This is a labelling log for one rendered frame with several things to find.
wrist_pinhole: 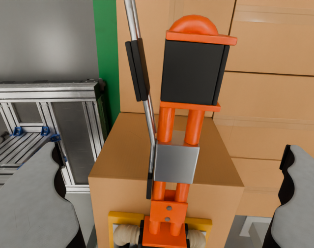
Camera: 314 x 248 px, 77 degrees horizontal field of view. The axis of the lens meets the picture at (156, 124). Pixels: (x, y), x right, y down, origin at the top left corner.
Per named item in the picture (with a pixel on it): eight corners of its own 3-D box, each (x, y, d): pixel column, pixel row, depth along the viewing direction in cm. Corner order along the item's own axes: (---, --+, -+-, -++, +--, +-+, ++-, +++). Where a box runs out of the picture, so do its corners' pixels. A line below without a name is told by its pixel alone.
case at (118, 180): (193, 212, 113) (206, 299, 78) (123, 207, 114) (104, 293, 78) (212, 117, 85) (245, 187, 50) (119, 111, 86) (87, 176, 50)
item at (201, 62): (211, 98, 29) (220, 112, 24) (160, 94, 29) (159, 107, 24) (225, 34, 25) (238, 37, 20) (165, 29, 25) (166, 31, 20)
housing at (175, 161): (191, 166, 35) (194, 185, 31) (152, 163, 35) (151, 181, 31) (198, 131, 32) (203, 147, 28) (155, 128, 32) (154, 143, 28)
